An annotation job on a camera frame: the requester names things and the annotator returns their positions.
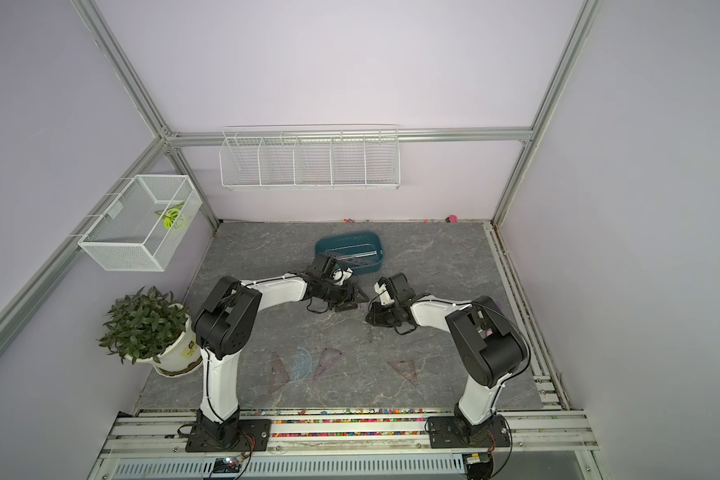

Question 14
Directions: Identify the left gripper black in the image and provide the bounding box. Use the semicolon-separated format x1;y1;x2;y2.
319;279;369;312

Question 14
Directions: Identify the clear straight ruler bottom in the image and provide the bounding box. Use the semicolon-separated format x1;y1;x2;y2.
364;297;376;344

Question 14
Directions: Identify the teal plastic storage box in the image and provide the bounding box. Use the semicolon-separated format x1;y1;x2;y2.
315;231;384;275

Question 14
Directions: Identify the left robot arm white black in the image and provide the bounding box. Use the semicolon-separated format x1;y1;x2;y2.
192;271;369;427

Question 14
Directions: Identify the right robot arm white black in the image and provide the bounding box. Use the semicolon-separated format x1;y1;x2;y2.
366;293;530;426

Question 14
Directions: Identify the pink triangle ruler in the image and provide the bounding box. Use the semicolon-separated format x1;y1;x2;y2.
312;347;343;381

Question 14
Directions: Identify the blue protractor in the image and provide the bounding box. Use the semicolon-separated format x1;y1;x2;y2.
291;347;313;383

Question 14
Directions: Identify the circuit board right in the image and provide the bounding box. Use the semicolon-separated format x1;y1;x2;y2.
462;452;494;480

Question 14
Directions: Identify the circuit board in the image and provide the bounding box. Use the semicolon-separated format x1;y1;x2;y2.
209;457;241;476
462;452;494;480

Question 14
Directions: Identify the green leaf toy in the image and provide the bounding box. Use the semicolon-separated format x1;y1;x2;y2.
155;202;187;231

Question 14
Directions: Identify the potted green plant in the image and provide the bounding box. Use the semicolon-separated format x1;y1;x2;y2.
98;287;202;378

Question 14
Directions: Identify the white vent grille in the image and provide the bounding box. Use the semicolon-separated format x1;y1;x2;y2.
111;455;464;479

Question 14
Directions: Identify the circuit board left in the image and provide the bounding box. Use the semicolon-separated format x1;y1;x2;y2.
209;457;241;476

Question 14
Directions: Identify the white mesh basket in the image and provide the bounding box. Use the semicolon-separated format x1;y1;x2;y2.
78;174;202;272

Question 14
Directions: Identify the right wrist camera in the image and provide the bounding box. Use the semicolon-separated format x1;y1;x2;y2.
374;273;416;307

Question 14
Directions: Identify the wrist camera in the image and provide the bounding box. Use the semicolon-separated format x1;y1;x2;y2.
374;273;416;307
310;254;353;286

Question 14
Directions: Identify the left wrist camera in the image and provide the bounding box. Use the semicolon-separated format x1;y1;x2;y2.
310;254;353;286

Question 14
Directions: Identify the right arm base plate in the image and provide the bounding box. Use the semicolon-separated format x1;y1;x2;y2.
424;414;511;450

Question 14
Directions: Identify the white wire wall shelf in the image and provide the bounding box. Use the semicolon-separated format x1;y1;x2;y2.
219;124;401;191

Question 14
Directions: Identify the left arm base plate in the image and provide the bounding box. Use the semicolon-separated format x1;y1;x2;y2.
185;416;271;453

